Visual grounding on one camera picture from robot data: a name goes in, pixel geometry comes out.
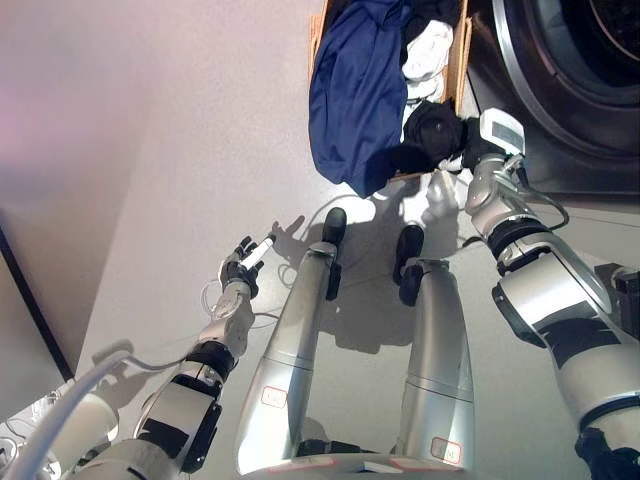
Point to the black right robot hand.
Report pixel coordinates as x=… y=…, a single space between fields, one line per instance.
x=497 y=132

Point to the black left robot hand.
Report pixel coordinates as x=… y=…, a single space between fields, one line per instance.
x=242 y=270

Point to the black garment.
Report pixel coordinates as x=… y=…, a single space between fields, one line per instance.
x=435 y=132
x=435 y=10

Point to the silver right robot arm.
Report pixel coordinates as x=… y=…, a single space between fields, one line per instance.
x=550 y=300

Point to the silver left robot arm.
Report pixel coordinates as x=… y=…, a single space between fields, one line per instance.
x=185 y=405

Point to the grey front-load washing machine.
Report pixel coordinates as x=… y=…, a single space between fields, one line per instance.
x=575 y=125

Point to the brown wicker laundry basket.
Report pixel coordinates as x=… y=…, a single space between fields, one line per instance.
x=457 y=65

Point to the silver left robot leg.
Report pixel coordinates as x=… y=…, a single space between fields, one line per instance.
x=295 y=340

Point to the silver robot leg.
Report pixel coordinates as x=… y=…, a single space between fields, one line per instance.
x=437 y=350
x=295 y=340

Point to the black left robot foot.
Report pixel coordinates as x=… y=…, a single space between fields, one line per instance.
x=334 y=225

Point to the black robot foot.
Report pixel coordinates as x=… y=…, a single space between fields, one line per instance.
x=334 y=225
x=409 y=245

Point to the white garment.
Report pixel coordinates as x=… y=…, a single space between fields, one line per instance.
x=425 y=50

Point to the black right robot foot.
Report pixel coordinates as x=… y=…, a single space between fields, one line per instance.
x=409 y=245

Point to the blue garment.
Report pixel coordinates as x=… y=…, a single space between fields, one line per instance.
x=355 y=100

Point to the silver right robot leg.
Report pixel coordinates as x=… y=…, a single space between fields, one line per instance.
x=437 y=350

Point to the silver robot torso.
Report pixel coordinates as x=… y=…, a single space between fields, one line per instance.
x=360 y=467

